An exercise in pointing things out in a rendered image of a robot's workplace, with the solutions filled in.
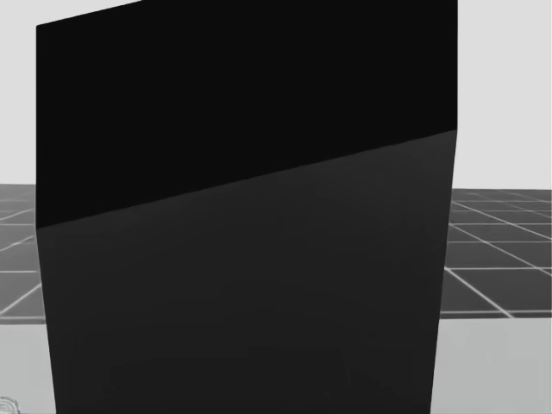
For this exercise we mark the black screen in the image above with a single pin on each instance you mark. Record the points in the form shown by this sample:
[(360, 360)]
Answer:
[(246, 194)]

